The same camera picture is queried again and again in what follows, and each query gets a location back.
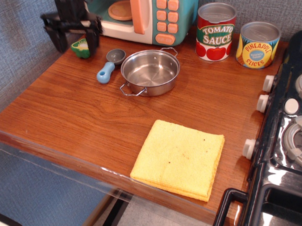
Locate orange toy plate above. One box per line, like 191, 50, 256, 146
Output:
108, 0, 132, 21

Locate teal toy microwave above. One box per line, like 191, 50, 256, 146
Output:
87, 0, 199, 47

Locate tomato sauce can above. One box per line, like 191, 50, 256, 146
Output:
195, 2, 237, 62

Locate black toy stove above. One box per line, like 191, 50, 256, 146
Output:
212, 30, 302, 226

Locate stainless steel pan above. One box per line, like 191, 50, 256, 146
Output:
120, 47, 180, 97

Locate green toy pepper half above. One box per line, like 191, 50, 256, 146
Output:
71, 38, 90, 59

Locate yellow folded towel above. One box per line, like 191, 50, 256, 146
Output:
130, 119, 225, 202

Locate blue grey measuring scoop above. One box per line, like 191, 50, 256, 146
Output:
96, 49, 126, 84

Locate pineapple slices can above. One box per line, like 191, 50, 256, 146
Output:
236, 21, 281, 70

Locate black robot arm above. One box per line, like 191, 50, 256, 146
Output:
41, 0, 103, 56

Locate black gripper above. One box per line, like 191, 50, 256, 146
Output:
41, 11, 103, 56

